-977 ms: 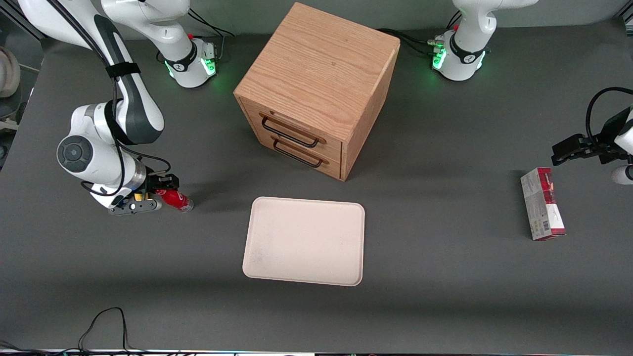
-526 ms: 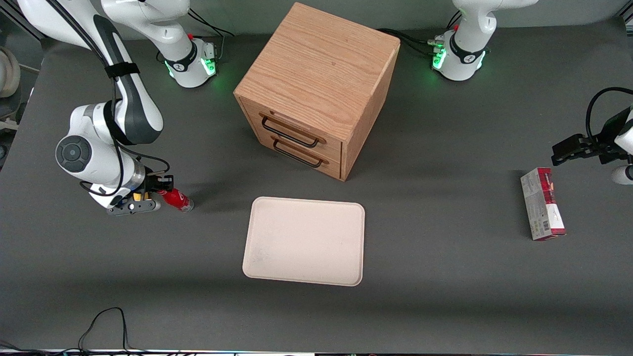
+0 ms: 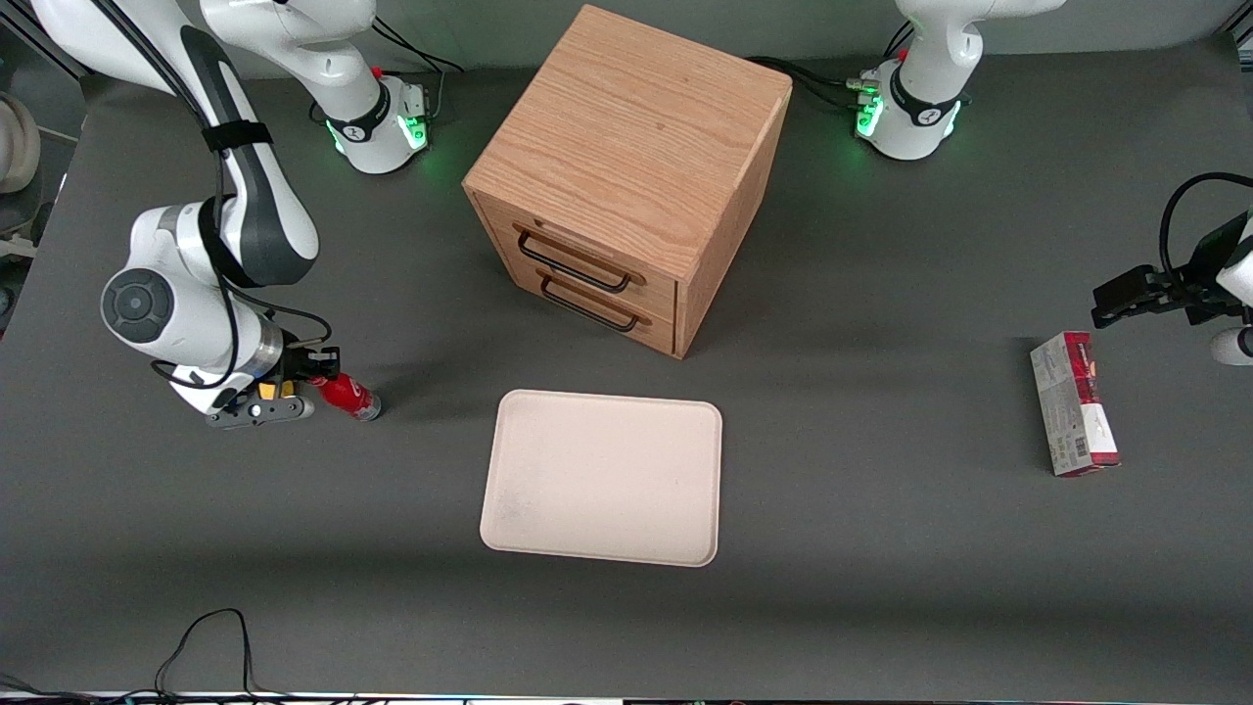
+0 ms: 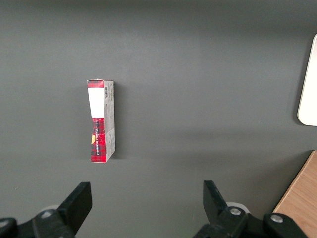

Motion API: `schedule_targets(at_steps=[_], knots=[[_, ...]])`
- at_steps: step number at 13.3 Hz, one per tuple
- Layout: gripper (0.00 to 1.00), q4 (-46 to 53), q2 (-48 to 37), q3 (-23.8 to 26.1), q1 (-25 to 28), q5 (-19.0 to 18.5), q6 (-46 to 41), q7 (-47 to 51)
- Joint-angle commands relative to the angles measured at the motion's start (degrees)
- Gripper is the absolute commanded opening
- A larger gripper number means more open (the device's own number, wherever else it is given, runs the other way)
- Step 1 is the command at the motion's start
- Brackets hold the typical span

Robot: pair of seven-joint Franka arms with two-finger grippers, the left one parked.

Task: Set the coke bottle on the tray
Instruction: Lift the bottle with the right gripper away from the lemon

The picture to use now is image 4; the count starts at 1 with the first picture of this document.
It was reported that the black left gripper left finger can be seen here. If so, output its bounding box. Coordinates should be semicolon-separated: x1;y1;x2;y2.
0;181;93;238

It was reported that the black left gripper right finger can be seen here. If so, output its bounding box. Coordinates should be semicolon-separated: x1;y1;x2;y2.
193;180;308;238

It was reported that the beige plastic tray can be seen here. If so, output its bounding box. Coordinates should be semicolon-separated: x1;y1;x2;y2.
297;33;317;127

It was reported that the red and grey carton box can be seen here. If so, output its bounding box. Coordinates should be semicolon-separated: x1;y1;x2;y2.
87;79;117;165

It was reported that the wooden drawer cabinet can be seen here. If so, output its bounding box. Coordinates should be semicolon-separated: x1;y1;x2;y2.
272;149;317;238

